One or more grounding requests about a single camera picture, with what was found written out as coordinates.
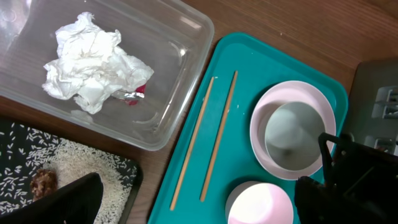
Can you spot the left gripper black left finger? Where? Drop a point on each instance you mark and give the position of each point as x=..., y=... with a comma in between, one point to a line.
x=77, y=202

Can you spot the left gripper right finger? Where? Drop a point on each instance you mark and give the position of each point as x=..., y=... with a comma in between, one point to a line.
x=315, y=203

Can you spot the red snack wrapper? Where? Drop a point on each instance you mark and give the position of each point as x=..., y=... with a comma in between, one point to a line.
x=130, y=98

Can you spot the brown food scrap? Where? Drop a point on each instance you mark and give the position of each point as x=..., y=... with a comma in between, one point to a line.
x=43, y=183

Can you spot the white napkin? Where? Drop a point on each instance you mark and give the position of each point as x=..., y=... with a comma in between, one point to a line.
x=91, y=65

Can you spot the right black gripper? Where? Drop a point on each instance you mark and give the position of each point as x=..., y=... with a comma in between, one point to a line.
x=364, y=176

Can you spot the grey dish rack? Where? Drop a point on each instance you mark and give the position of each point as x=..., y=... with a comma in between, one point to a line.
x=372, y=113

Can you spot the clear plastic bin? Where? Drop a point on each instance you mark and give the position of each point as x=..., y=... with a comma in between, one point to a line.
x=169, y=36

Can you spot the teal plastic tray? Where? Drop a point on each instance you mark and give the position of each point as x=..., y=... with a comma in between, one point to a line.
x=259, y=67

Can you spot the large white plate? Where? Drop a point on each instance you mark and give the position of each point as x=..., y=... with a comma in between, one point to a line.
x=276, y=96

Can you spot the pale green bowl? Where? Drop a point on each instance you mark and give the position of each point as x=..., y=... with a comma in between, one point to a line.
x=291, y=136

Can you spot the black plastic tray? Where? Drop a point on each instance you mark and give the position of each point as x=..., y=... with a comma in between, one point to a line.
x=18, y=146

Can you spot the white rice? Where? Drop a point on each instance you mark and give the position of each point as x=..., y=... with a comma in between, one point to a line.
x=93, y=168

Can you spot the wooden chopstick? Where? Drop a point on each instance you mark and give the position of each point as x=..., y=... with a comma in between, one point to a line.
x=218, y=138
x=191, y=146

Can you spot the small white dish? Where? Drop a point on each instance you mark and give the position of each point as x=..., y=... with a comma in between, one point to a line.
x=256, y=202

